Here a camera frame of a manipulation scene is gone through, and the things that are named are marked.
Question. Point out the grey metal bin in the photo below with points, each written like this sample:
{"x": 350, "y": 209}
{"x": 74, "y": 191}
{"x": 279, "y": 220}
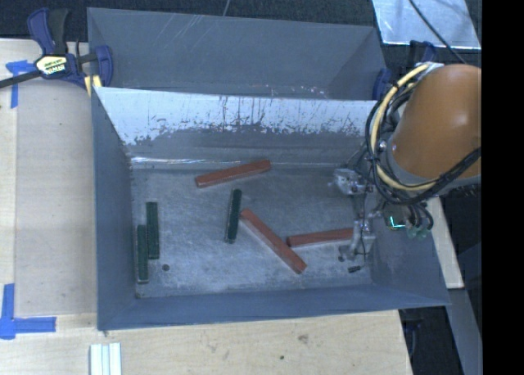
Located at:
{"x": 229, "y": 58}

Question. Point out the dark green flat block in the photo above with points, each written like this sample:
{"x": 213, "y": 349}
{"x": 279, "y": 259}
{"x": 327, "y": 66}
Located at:
{"x": 142, "y": 256}
{"x": 233, "y": 215}
{"x": 152, "y": 230}

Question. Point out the pale wood flat board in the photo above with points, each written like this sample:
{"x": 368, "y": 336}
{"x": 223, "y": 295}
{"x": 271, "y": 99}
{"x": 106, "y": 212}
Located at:
{"x": 53, "y": 201}

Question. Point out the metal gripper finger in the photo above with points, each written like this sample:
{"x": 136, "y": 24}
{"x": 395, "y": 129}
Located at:
{"x": 360, "y": 238}
{"x": 348, "y": 181}

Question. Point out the red-brown flat block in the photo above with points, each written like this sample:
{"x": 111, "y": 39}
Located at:
{"x": 319, "y": 237}
{"x": 233, "y": 173}
{"x": 274, "y": 242}

